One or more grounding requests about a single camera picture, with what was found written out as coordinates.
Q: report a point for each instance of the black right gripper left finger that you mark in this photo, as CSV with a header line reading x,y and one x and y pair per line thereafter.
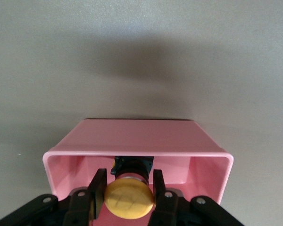
x,y
80,207

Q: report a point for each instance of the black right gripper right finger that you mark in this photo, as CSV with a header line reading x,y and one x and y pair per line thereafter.
x,y
167,209

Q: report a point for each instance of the yellow mushroom push button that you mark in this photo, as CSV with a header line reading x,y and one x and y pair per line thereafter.
x,y
129,200

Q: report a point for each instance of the pink plastic bin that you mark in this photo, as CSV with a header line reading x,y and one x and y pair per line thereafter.
x,y
136,136

